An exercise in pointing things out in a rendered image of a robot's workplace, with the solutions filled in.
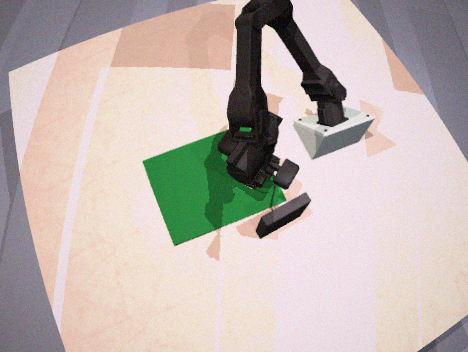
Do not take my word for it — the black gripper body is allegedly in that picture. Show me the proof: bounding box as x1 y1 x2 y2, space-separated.
218 129 300 190

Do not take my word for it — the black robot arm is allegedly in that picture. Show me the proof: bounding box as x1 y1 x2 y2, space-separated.
226 0 349 189

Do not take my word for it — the green circuit board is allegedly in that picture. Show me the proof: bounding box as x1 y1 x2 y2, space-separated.
142 129 275 246

